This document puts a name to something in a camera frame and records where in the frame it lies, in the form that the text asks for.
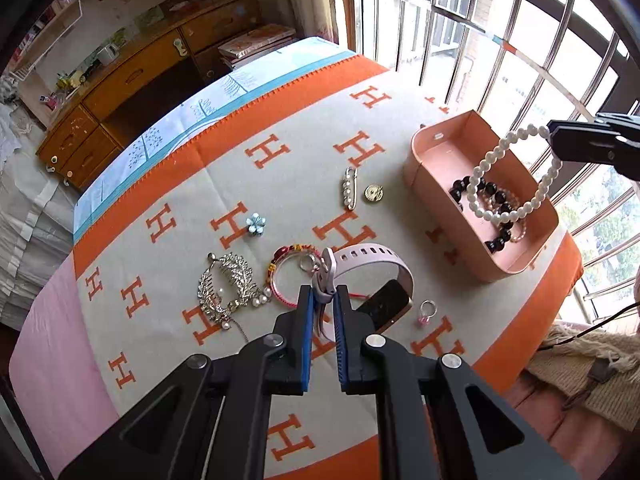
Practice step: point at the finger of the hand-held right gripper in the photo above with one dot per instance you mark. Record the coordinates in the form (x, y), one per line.
(619, 121)
(575, 142)

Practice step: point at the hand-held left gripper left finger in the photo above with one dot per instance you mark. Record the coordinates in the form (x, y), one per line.
(306, 342)

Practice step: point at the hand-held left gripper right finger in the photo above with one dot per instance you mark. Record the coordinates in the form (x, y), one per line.
(341, 342)

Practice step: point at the pink smartwatch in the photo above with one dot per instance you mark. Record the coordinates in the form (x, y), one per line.
(370, 255)

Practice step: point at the silver leaf brooch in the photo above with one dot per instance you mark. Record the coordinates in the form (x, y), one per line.
(235, 270)

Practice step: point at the pink jewelry tray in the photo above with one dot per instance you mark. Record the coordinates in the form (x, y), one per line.
(450, 160)

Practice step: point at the blue flower brooch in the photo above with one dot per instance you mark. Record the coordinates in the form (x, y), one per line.
(255, 224)

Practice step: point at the gold round button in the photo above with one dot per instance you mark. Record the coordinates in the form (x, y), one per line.
(372, 194)

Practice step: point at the pearl safety pin brooch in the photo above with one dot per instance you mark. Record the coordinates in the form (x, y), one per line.
(350, 187)

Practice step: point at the metal window grille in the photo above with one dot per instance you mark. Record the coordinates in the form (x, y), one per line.
(550, 76)

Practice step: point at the orange beige printed blanket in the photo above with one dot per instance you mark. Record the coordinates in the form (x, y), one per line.
(300, 185)

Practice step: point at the cream knit cloth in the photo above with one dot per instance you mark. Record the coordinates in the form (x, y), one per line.
(600, 360)

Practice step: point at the blue white tree-print sheet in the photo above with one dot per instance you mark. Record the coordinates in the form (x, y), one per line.
(165, 135)

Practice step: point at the pink bed sheet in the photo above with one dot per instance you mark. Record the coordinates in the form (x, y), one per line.
(55, 350)

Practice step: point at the beige curtain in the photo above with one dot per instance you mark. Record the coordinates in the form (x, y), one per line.
(315, 0)

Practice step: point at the stack of books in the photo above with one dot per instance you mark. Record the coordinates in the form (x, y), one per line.
(255, 42)

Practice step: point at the white lace furniture cover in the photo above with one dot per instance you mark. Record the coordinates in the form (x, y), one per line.
(25, 220)

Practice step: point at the wooden desk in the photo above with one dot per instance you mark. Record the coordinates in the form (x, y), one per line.
(135, 75)

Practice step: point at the white drawer lock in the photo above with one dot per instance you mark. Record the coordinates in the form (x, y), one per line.
(180, 47)

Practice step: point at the white mug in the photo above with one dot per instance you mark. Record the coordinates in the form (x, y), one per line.
(107, 54)

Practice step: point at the row of shelf books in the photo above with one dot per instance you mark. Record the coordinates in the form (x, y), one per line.
(45, 15)

